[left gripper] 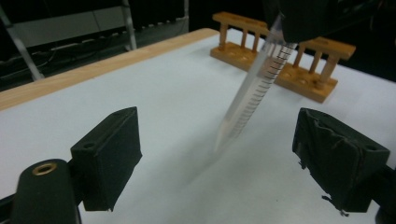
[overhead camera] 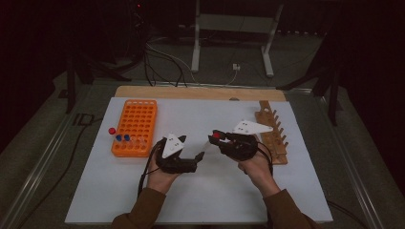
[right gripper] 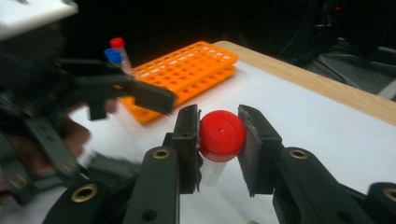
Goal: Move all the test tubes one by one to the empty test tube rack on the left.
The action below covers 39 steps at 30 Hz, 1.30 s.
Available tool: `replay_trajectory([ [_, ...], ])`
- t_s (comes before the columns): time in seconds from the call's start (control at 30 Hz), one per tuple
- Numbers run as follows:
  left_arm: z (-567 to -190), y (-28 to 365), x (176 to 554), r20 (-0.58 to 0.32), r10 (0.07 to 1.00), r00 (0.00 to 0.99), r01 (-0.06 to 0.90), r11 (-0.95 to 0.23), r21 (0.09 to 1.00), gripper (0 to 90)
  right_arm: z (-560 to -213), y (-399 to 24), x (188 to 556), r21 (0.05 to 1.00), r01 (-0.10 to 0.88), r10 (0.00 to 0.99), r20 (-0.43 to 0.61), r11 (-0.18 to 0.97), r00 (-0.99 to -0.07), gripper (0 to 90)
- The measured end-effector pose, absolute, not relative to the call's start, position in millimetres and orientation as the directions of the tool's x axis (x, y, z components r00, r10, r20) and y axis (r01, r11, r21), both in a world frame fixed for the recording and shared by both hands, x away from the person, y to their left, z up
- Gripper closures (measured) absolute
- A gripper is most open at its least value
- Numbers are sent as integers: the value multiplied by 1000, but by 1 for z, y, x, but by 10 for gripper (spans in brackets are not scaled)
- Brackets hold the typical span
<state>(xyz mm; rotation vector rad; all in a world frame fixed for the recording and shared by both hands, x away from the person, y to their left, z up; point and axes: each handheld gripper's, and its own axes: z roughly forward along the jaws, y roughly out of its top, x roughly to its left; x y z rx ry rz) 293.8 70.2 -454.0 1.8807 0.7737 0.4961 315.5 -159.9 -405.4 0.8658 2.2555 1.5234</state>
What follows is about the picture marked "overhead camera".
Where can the aluminium floor rail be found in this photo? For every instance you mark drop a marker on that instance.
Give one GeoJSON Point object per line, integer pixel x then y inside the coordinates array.
{"type": "Point", "coordinates": [41, 162]}
{"type": "Point", "coordinates": [350, 165]}

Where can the dark equipment rack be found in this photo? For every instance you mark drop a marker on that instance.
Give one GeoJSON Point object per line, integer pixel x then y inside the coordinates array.
{"type": "Point", "coordinates": [137, 19]}

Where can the person's right hand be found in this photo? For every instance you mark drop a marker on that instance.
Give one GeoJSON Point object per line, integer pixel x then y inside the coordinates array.
{"type": "Point", "coordinates": [259, 175]}

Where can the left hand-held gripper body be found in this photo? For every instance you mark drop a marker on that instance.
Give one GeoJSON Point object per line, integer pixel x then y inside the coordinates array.
{"type": "Point", "coordinates": [173, 165]}

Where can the person's left hand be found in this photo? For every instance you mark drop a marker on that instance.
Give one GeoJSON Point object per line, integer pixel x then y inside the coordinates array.
{"type": "Point", "coordinates": [159, 181]}

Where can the white plug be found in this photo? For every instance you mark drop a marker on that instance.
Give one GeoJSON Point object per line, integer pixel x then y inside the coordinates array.
{"type": "Point", "coordinates": [236, 66]}

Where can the orange plastic tube rack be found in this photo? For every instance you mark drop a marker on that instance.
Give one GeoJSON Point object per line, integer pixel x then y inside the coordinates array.
{"type": "Point", "coordinates": [138, 120]}

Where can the wooden tube rack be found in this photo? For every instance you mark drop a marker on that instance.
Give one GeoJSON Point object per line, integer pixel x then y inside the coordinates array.
{"type": "Point", "coordinates": [274, 143]}

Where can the blue-capped test tube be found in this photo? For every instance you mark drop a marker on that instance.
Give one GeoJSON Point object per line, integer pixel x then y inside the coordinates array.
{"type": "Point", "coordinates": [118, 137]}
{"type": "Point", "coordinates": [126, 137]}

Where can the black tripod stand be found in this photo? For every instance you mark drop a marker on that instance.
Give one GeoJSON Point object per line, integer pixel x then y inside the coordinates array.
{"type": "Point", "coordinates": [333, 101]}
{"type": "Point", "coordinates": [70, 92]}

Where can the wooden table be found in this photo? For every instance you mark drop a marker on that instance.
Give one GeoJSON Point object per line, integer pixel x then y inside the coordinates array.
{"type": "Point", "coordinates": [197, 93]}

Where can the red-capped test tube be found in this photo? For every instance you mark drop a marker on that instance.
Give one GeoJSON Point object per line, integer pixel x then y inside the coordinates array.
{"type": "Point", "coordinates": [216, 135]}
{"type": "Point", "coordinates": [112, 130]}

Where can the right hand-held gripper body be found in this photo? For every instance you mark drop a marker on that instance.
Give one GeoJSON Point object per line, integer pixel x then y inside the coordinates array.
{"type": "Point", "coordinates": [242, 146]}

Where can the grey metal stand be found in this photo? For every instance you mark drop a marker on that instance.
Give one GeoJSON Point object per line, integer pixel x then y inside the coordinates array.
{"type": "Point", "coordinates": [235, 23]}

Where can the white table board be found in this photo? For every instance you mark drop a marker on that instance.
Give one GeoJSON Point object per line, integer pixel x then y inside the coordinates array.
{"type": "Point", "coordinates": [203, 197]}

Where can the power strip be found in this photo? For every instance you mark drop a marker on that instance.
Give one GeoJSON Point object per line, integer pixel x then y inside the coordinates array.
{"type": "Point", "coordinates": [299, 32]}

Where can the clear test tube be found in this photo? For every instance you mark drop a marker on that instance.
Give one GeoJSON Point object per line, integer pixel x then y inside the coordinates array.
{"type": "Point", "coordinates": [142, 142]}
{"type": "Point", "coordinates": [134, 142]}

